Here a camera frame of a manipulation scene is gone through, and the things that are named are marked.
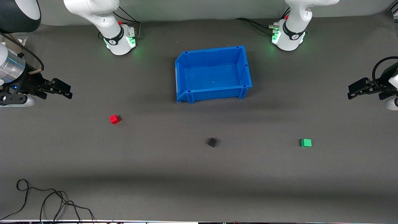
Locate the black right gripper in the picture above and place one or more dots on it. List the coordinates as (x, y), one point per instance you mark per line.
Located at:
(31, 84)

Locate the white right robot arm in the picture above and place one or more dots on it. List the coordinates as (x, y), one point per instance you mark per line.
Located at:
(93, 12)

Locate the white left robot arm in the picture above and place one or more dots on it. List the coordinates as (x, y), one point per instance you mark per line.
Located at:
(295, 18)

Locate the black cube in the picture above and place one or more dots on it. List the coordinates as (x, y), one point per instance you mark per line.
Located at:
(212, 142)

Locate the blue plastic bin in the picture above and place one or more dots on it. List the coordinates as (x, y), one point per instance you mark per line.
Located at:
(214, 74)

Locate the beige plastic box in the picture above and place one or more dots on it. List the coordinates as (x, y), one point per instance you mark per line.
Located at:
(22, 39)

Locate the green cube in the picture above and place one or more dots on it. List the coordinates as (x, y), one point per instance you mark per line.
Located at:
(306, 142)

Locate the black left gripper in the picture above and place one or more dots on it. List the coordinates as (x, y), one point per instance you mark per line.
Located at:
(380, 84)

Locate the aluminium frame rail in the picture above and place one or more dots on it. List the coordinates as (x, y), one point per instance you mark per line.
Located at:
(395, 11)

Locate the red cube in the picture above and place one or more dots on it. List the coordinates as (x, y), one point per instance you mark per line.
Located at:
(114, 119)

